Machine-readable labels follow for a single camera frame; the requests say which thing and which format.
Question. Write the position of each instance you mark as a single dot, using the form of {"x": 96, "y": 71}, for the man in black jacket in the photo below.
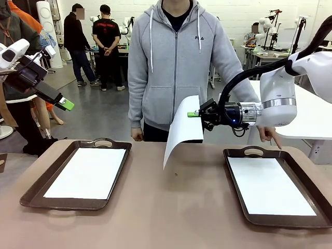
{"x": 74, "y": 36}

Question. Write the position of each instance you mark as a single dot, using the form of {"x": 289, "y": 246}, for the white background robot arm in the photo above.
{"x": 127, "y": 26}
{"x": 264, "y": 24}
{"x": 94, "y": 19}

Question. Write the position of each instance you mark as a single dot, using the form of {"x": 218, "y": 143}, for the brown wooden board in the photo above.
{"x": 3, "y": 162}

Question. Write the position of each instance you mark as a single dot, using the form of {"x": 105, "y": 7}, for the person in grey hoodie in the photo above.
{"x": 176, "y": 77}

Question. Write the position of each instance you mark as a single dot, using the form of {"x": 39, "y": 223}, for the white A4 paper sheet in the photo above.
{"x": 267, "y": 186}
{"x": 85, "y": 173}
{"x": 186, "y": 124}

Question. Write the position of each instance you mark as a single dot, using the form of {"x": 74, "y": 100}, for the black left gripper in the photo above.
{"x": 27, "y": 75}

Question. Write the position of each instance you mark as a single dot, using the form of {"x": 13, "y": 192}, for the grey background desk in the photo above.
{"x": 272, "y": 55}

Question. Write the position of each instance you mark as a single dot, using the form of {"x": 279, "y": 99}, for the person's left forearm grey sleeve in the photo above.
{"x": 245, "y": 89}

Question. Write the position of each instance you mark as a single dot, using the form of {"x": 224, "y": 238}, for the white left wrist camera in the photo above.
{"x": 50, "y": 52}

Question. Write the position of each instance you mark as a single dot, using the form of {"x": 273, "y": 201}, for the white round fan base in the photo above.
{"x": 5, "y": 132}

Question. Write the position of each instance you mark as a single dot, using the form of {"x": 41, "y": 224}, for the white table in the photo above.
{"x": 311, "y": 116}

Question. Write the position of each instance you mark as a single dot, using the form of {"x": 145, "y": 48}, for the person in green orange coat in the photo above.
{"x": 23, "y": 26}

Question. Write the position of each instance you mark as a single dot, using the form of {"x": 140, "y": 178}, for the person's right hand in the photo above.
{"x": 137, "y": 134}

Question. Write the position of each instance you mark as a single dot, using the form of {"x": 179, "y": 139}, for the man in black red-print tee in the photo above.
{"x": 106, "y": 33}

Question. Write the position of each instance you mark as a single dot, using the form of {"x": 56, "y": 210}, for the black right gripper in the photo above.
{"x": 228, "y": 114}

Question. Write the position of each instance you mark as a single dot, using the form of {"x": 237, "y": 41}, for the person's left hand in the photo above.
{"x": 267, "y": 133}

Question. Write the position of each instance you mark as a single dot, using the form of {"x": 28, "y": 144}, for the white standing air conditioner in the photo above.
{"x": 49, "y": 26}

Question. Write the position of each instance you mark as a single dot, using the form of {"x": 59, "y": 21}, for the dark brown plastic tray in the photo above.
{"x": 64, "y": 203}
{"x": 285, "y": 220}

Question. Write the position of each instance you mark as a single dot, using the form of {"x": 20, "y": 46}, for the black tripod stand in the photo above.
{"x": 299, "y": 33}

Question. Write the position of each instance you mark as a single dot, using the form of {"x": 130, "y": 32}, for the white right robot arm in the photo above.
{"x": 277, "y": 88}

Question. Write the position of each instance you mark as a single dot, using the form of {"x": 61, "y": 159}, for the person's right forearm grey sleeve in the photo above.
{"x": 136, "y": 109}

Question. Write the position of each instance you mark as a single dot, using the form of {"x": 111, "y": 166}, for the seated person with blurred face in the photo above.
{"x": 250, "y": 37}

